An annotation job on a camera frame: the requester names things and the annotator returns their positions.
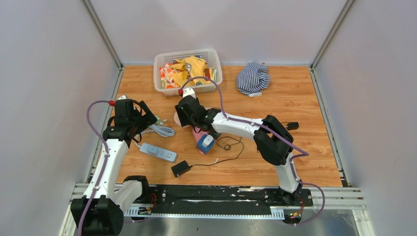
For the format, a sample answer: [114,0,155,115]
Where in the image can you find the white cube charger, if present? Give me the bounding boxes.
[202,135,213,148]

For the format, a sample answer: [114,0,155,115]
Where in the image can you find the blue cube socket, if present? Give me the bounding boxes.
[196,139,215,154]

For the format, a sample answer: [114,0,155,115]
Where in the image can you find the pink triangular power strip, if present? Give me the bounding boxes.
[192,128,207,143]

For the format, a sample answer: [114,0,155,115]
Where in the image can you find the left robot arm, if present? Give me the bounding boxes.
[70,98,157,236]

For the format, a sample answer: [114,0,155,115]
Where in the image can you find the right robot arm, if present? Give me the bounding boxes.
[175,95,302,206]

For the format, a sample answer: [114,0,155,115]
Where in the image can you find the round pink power strip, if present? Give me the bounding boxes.
[174,112,182,127]

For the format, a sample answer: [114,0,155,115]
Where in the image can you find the green USB charger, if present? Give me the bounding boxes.
[155,116,168,126]

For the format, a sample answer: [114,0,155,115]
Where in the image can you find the yellow patterned clothes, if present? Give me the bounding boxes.
[159,55,217,89]

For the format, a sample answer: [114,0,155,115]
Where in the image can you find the white power strip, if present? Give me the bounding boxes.
[139,143,177,162]

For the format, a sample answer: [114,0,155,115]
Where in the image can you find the white plastic basket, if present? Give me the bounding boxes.
[153,49,223,96]

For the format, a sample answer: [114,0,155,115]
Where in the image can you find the black power adapter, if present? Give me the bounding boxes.
[171,160,191,178]

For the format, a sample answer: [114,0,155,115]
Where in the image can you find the blue white striped cloth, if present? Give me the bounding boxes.
[236,62,270,97]

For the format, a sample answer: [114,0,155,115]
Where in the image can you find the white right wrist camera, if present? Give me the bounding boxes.
[182,87,196,99]

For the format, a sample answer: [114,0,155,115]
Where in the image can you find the grey power strip cable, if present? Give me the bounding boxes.
[135,123,177,149]

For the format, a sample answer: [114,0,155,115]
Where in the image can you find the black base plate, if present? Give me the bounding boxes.
[135,184,313,216]

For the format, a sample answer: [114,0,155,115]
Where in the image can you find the aluminium frame rail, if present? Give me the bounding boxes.
[81,0,123,71]

